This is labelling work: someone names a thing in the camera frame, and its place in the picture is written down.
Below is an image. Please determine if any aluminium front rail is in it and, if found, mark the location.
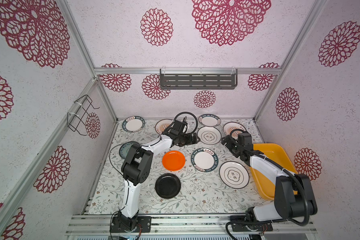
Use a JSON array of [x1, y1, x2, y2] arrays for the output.
[[64, 214, 318, 236]]

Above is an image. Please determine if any white flower outline plate back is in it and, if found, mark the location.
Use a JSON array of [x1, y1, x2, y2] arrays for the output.
[[197, 127, 222, 145]]

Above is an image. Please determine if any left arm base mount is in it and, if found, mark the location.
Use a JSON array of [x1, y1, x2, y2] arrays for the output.
[[110, 215, 152, 234]]

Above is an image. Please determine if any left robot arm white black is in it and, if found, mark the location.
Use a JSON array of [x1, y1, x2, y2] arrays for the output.
[[118, 112, 200, 220]]

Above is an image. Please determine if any green rim plate back left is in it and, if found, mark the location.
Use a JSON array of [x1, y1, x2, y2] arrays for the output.
[[122, 116, 146, 133]]

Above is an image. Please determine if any white flower outline plate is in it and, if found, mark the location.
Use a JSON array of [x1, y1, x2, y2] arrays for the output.
[[197, 127, 222, 145], [219, 161, 250, 189]]

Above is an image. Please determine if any orange sunburst plate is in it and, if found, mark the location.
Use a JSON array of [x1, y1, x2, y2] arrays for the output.
[[155, 119, 173, 135], [223, 122, 247, 136]]

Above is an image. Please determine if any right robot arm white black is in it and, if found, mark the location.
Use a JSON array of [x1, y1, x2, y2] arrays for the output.
[[221, 129, 318, 226]]

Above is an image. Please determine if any grey wall shelf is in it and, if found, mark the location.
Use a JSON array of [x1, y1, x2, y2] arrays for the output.
[[159, 69, 238, 90]]

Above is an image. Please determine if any green rim plate back right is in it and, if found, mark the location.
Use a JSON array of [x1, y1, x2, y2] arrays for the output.
[[198, 114, 221, 127]]

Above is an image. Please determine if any green rim white plate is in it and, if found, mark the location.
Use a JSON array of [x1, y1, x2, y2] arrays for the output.
[[191, 148, 219, 173]]

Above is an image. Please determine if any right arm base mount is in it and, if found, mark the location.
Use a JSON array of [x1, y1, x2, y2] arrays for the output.
[[230, 215, 273, 232]]

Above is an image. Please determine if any black plate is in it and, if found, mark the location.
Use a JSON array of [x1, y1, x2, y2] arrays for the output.
[[155, 173, 181, 199]]

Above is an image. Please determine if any blue floral dark plate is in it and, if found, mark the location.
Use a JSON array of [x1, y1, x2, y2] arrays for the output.
[[119, 141, 138, 159]]

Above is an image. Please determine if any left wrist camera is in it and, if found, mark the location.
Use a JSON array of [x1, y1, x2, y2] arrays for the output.
[[170, 120, 188, 134]]

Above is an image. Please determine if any white flower outline plate front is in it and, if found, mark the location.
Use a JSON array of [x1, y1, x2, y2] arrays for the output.
[[219, 161, 250, 189]]

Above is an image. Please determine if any black wire wall rack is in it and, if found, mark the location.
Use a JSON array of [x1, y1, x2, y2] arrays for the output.
[[66, 95, 100, 137]]

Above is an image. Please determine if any orange plastic plate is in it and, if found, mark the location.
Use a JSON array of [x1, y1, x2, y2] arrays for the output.
[[162, 151, 186, 172]]

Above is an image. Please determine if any yellow plastic bin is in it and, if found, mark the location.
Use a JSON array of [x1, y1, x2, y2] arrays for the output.
[[250, 143, 297, 200]]

